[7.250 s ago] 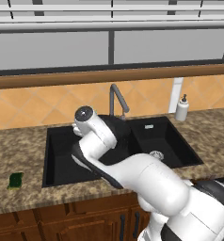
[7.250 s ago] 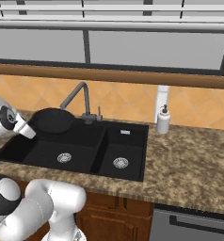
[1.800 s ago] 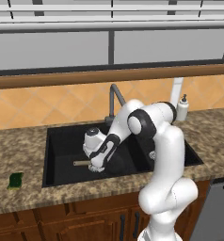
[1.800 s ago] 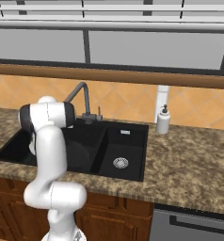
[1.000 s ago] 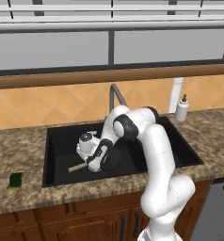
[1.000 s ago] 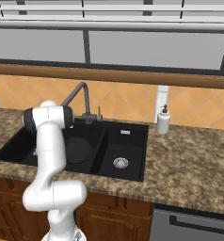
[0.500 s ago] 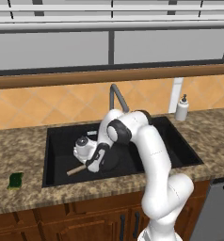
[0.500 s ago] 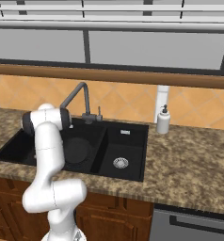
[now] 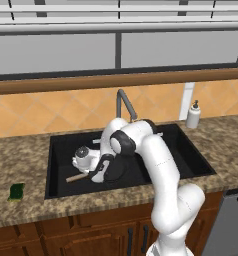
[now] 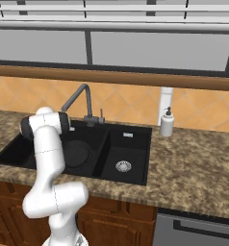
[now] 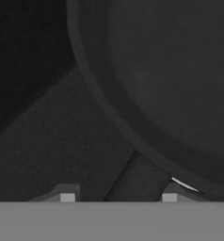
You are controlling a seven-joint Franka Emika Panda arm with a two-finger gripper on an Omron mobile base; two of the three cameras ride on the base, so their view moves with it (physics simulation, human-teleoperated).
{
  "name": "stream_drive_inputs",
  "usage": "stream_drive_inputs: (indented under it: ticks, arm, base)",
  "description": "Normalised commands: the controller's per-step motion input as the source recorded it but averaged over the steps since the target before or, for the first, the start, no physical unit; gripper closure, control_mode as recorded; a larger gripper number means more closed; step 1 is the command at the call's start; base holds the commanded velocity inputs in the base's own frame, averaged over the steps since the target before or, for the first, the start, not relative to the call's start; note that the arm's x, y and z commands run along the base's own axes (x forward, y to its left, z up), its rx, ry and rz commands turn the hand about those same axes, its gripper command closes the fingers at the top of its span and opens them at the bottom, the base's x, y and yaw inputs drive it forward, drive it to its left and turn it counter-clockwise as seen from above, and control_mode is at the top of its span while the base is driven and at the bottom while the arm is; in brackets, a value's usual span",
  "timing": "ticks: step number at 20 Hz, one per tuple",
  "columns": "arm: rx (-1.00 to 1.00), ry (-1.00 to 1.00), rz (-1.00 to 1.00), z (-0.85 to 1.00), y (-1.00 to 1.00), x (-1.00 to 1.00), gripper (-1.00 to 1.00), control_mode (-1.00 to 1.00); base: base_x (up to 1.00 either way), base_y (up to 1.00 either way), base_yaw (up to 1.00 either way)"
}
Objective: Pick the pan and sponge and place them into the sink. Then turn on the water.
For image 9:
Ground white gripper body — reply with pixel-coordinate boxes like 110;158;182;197
72;156;93;173

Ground black sink basin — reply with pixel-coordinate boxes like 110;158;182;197
44;123;217;200

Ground green sponge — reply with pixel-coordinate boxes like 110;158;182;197
7;182;26;203

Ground dark grey tap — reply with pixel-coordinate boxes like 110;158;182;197
115;88;139;123

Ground brown wooden cupboard door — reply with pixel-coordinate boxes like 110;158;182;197
0;226;43;256
186;191;224;256
40;216;138;256
136;216;160;256

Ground brown wooden window sill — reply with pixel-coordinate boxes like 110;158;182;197
0;67;238;96

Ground grey framed window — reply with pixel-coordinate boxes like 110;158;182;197
0;23;238;82

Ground white soap dispenser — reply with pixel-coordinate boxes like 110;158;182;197
185;99;202;130

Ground white window blinds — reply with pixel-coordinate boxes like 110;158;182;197
0;0;238;34

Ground grey dishwasher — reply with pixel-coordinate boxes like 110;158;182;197
200;187;238;256

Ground black cupboard handle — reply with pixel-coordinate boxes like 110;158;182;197
141;224;150;254
126;227;134;256

